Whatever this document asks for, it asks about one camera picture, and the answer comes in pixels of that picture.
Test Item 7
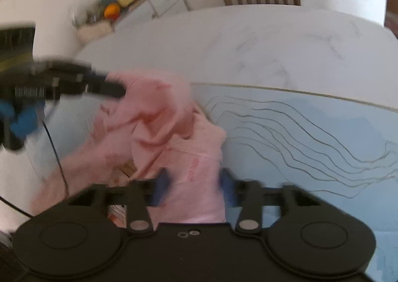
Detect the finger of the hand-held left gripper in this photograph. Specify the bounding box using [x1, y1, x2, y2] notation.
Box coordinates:
[82, 68, 127, 99]

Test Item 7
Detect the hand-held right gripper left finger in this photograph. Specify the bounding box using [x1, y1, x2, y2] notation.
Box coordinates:
[67, 168, 171, 235]

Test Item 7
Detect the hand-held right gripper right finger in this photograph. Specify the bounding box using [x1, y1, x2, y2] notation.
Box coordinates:
[218, 168, 324, 235]

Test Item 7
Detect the pink printed shirt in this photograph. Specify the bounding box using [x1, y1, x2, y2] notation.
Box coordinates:
[31, 70, 228, 225]

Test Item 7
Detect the person's left hand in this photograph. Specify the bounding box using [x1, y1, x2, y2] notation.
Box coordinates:
[0, 100, 43, 143]

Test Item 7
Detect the orange round item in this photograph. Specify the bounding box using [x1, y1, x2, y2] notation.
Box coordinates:
[104, 3, 121, 19]

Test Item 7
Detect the light blue table mat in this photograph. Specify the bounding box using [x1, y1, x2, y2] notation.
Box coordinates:
[190, 82, 398, 282]

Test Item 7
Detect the black cable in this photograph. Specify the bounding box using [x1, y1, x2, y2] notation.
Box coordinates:
[0, 105, 69, 218]

